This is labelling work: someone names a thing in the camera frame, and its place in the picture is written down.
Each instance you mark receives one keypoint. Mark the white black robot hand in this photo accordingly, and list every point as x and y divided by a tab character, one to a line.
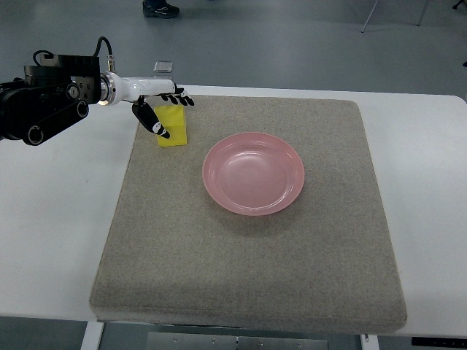
135	90

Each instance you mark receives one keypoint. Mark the yellow cube block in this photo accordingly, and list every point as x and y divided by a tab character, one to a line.
172	118

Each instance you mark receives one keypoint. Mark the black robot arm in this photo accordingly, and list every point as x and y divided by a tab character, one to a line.
55	94

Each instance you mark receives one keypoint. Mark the pink plate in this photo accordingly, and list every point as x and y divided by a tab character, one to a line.
253	174

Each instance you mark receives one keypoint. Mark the clear floor socket cover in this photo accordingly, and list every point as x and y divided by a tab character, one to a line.
163	67

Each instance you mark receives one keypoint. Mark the black shoe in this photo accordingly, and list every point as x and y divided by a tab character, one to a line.
159	9

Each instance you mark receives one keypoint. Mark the beige fabric mat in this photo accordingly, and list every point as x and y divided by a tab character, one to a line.
325	263

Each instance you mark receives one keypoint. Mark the white table leg left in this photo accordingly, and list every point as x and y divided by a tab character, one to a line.
92	336

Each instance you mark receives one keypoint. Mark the metal chair legs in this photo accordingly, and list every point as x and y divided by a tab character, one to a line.
410	13

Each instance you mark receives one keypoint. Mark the black label strip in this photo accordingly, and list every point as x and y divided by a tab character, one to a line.
454	343

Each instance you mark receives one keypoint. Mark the metal table frame plate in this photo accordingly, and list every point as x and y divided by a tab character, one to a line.
169	340

